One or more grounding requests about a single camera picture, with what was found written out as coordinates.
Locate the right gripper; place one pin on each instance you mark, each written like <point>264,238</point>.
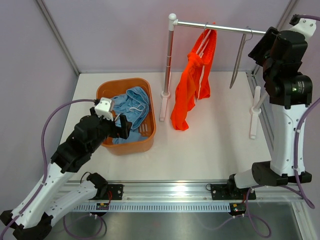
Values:
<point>267,41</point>

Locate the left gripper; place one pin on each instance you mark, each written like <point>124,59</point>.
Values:
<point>122,132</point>

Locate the light blue shorts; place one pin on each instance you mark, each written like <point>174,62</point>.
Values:
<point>135,105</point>

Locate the grey hanger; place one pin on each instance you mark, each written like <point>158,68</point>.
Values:
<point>239,56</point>

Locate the pink hanger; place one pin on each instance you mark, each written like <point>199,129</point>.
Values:
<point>200,53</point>

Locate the orange shorts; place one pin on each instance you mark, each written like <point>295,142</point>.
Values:
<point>187,89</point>

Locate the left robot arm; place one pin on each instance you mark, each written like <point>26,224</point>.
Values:
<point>35,217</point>

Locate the orange plastic basket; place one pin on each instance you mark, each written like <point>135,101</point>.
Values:
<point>147,128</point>

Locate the white metal clothes rack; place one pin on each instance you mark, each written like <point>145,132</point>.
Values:
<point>173,22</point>

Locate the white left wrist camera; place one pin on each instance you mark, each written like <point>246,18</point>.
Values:
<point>104,108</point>

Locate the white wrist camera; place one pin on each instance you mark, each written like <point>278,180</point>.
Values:
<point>104,108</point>
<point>304,24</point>

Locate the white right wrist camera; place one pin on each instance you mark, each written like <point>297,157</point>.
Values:
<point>304,24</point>

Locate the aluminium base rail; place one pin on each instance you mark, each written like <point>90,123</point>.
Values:
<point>184,191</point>

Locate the white slotted cable duct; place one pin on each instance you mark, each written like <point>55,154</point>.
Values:
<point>160,207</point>

